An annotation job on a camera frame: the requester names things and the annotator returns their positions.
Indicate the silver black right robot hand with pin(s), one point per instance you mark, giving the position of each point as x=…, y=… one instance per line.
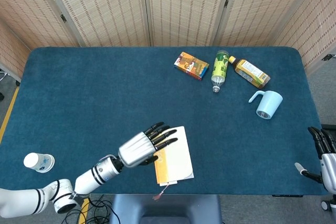
x=329, y=163

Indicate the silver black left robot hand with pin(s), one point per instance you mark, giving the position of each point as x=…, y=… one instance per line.
x=135, y=150

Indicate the white notebook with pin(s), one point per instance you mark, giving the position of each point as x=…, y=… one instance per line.
x=176, y=161

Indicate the light blue tasselled bookmark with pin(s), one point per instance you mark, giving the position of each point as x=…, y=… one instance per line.
x=158, y=196

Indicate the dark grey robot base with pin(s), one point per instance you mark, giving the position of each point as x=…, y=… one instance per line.
x=165, y=208

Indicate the dark blue table cloth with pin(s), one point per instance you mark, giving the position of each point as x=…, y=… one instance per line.
x=105, y=90

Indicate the yellow floor tape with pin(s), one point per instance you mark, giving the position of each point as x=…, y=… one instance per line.
x=84, y=208
x=9, y=113

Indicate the white paper cup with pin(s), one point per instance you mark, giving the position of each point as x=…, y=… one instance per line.
x=39, y=162

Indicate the orange snack carton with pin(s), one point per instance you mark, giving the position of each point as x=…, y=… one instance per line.
x=191, y=66

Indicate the clear bottle with green label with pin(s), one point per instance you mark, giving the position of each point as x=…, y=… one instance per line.
x=220, y=69

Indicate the yellow tea bottle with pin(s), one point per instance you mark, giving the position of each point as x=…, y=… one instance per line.
x=250, y=72

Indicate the woven folding screen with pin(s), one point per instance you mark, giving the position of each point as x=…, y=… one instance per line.
x=105, y=3

